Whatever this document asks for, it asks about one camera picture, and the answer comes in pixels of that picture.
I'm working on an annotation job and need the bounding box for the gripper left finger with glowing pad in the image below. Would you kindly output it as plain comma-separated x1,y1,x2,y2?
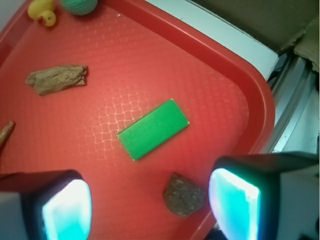
0,169,92,240

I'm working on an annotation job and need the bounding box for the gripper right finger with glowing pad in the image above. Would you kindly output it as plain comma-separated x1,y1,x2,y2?
208,152,320,240

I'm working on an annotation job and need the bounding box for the green wooden block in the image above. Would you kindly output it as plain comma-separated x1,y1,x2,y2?
117,98,190,162

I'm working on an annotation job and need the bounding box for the tan conch seashell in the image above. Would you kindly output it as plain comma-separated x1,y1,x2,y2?
0,121,16,148

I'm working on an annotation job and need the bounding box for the brown rock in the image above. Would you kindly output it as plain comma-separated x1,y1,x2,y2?
162,172,206,218

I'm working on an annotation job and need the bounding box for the red plastic tray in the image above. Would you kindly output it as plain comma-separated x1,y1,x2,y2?
0,0,275,240

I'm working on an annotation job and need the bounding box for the driftwood piece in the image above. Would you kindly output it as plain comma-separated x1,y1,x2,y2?
25,64,88,96

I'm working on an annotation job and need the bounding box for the brown cardboard panel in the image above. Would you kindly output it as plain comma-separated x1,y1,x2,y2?
196,0,320,72

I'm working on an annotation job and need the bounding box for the yellow rubber duck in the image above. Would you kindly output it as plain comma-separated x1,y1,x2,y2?
27,0,57,27

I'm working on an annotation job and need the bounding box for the green textured ball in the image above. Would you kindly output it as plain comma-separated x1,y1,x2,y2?
60,0,98,16

